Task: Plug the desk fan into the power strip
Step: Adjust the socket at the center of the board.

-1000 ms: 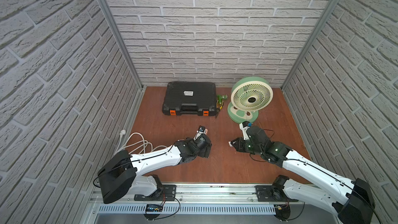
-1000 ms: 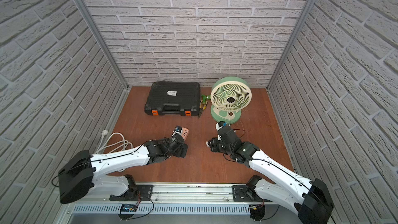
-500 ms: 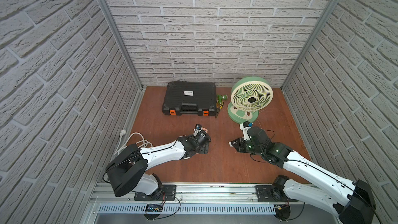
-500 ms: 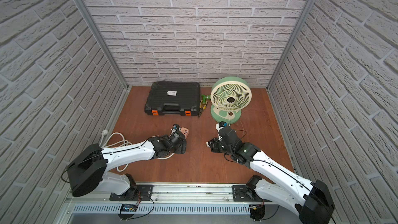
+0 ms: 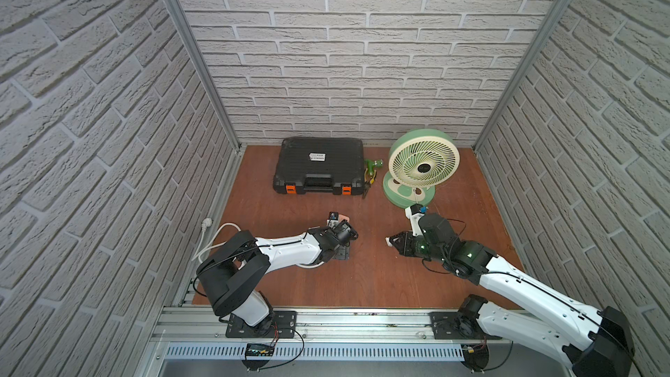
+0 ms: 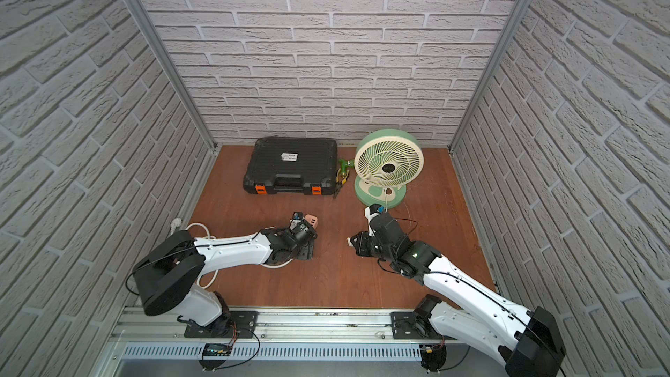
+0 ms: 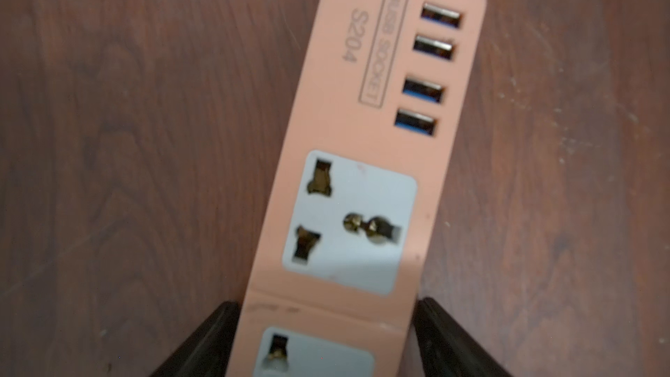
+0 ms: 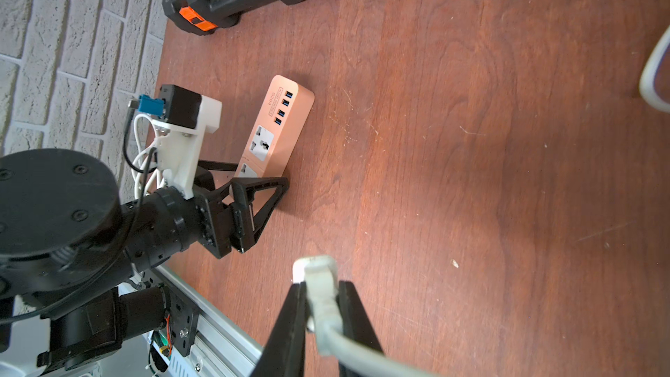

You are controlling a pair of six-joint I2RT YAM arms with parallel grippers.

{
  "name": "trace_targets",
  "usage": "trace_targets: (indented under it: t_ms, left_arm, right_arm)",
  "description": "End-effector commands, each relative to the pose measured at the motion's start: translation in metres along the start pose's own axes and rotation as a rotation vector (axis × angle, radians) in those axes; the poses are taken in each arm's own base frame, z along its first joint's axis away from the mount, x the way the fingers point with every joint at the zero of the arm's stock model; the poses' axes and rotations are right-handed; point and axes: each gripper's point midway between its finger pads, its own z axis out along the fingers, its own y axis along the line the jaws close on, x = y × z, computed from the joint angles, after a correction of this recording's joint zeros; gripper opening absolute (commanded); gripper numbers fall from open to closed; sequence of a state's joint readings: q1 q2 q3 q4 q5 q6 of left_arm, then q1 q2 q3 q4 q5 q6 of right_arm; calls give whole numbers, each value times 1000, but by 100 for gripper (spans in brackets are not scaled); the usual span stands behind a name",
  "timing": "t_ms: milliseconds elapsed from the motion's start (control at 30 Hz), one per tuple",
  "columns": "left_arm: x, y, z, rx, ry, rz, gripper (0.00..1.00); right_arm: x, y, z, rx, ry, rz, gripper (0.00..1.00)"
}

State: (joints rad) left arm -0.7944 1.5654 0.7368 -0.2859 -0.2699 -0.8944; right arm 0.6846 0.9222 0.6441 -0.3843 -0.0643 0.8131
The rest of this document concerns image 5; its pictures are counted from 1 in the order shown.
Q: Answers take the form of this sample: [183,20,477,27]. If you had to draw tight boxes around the black plastic tool case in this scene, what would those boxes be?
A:
[273,136,365,195]

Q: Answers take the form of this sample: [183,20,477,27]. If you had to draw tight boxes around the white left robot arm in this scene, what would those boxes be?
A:
[195,216,359,329]

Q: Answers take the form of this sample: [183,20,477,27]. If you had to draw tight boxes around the aluminium corner frame post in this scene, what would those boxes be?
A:
[472,0,572,154]
[163,0,243,153]

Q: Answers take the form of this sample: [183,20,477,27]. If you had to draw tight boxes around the small green circuit board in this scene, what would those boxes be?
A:
[244,343,276,358]

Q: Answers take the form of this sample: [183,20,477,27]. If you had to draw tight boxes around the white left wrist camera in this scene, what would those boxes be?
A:
[327,212,340,227]

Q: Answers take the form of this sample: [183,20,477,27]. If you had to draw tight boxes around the aluminium corner frame post left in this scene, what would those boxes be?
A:
[163,0,243,153]

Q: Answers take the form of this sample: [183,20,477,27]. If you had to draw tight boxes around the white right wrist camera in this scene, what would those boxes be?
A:
[405,204,427,237]

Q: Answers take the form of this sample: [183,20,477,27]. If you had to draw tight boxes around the white power strip cable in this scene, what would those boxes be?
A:
[192,222,326,269]

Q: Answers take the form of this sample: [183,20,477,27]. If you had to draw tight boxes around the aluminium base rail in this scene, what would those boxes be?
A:
[133,305,577,377]

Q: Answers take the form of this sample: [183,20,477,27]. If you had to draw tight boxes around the yellow handled pliers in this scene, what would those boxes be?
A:
[362,168,377,199]

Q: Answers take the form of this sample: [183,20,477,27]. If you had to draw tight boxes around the green and cream desk fan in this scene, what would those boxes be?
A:
[382,128,461,209]

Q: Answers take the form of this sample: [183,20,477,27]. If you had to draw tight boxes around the aluminium corner frame post right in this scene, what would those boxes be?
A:
[472,0,572,154]

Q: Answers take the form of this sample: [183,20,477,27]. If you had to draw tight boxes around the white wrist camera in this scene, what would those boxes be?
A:
[405,204,427,237]
[327,212,340,227]

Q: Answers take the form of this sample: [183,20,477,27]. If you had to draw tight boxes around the white strip plug on cable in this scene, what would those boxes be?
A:
[202,218,213,230]

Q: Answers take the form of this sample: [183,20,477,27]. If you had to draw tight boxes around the green garden hose nozzle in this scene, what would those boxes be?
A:
[365,159,383,176]

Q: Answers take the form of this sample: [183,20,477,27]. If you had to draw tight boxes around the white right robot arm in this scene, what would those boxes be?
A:
[387,206,634,376]

